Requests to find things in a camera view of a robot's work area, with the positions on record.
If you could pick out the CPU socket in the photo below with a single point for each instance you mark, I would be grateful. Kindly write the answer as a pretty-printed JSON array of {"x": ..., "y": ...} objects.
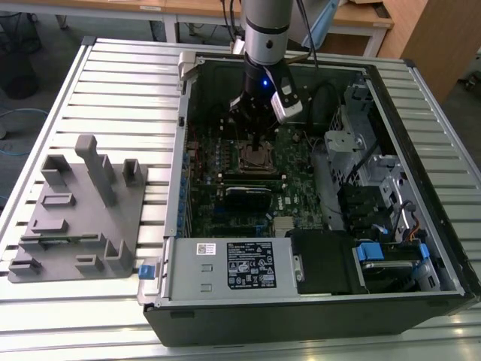
[{"x": 241, "y": 168}]

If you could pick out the green RAM stick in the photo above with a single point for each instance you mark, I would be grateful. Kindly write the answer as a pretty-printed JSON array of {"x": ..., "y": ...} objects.
[{"x": 56, "y": 241}]

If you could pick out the RAM slot black clips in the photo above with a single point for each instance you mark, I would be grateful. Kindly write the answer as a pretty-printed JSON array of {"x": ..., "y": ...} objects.
[{"x": 251, "y": 173}]

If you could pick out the wooden cabinet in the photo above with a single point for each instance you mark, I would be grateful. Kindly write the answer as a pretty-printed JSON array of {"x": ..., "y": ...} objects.
[{"x": 443, "y": 37}]

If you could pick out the silver finned chipset heatsink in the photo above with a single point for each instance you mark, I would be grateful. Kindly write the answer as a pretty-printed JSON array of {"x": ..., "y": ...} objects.
[{"x": 283, "y": 223}]

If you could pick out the wooden desk white frame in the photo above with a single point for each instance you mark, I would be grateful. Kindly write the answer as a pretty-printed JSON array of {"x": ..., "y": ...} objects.
[
  {"x": 75, "y": 3},
  {"x": 376, "y": 20}
]

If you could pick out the silver power supply unit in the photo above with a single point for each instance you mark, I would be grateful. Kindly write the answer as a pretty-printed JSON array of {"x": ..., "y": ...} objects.
[{"x": 188, "y": 270}]

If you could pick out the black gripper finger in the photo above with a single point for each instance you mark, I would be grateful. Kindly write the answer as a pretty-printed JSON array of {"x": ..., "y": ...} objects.
[
  {"x": 265, "y": 124},
  {"x": 240, "y": 113}
]

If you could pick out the silver topped green CPU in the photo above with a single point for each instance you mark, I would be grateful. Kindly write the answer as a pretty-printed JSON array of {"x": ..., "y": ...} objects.
[{"x": 265, "y": 159}]

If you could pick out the RAM slot white clips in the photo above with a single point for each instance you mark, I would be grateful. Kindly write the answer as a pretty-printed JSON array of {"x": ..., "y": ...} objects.
[{"x": 251, "y": 175}]

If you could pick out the green motherboard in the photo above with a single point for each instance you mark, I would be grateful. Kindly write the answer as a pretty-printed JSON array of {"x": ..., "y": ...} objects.
[{"x": 300, "y": 195}]

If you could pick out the grey case latch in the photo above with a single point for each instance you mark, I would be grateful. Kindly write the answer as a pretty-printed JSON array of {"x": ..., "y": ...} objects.
[{"x": 186, "y": 64}]

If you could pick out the silver perforated drive cage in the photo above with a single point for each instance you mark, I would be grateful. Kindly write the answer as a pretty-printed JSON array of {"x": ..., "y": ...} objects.
[{"x": 340, "y": 141}]

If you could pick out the black plastic drive holder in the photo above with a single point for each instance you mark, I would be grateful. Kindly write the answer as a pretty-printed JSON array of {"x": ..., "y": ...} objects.
[{"x": 360, "y": 207}]

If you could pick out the hard disk in blue carrier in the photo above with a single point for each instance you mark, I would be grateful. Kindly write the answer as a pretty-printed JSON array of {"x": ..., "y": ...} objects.
[{"x": 370, "y": 252}]

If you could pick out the grey plastic parts rack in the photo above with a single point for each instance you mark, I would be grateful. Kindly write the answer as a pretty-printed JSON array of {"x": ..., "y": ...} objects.
[{"x": 94, "y": 225}]

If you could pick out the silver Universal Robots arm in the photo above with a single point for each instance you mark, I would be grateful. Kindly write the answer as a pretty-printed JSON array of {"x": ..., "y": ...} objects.
[{"x": 267, "y": 34}]

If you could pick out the black round bin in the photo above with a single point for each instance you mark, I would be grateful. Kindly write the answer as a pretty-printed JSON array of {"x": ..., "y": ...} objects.
[{"x": 20, "y": 80}]

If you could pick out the black PC case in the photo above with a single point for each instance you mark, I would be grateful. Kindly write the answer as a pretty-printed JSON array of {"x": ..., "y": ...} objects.
[{"x": 263, "y": 323}]

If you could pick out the black expansion slot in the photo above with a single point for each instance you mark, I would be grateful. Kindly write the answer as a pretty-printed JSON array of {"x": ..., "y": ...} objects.
[
  {"x": 236, "y": 228},
  {"x": 236, "y": 218}
]

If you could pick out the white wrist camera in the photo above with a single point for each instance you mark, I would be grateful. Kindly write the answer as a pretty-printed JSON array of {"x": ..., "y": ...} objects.
[{"x": 289, "y": 111}]

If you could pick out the black plastic shroud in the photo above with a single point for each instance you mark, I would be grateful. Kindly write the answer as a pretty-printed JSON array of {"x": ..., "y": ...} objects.
[{"x": 323, "y": 263}]

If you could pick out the black graphics card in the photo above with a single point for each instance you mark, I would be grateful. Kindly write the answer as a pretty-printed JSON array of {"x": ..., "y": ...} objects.
[{"x": 248, "y": 199}]

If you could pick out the blue case latch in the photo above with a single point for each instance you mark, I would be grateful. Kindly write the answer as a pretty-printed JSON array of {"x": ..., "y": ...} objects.
[{"x": 146, "y": 272}]

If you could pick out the silver disk bay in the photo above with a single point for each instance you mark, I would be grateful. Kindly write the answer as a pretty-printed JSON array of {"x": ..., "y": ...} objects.
[{"x": 391, "y": 180}]

